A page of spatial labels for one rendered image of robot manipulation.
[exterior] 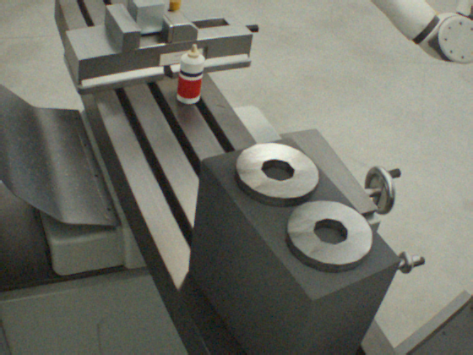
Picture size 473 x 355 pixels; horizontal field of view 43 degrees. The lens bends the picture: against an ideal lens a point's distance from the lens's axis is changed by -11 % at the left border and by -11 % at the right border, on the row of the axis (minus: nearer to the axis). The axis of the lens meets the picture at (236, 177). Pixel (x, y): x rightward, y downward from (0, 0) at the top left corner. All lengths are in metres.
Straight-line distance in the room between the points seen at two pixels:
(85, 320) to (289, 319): 0.61
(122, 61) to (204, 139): 0.22
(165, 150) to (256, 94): 1.85
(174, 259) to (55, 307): 0.35
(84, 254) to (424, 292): 1.40
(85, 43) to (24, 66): 1.86
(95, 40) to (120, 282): 0.44
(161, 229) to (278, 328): 0.29
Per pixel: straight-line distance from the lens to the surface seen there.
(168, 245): 0.89
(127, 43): 1.14
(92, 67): 1.15
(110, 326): 1.24
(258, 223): 0.66
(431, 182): 2.67
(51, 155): 1.11
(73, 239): 1.04
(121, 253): 1.08
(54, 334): 1.21
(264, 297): 0.69
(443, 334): 1.31
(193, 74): 1.11
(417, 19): 1.00
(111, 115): 1.11
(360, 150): 2.68
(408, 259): 1.54
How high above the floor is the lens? 1.55
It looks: 40 degrees down
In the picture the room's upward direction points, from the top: 10 degrees clockwise
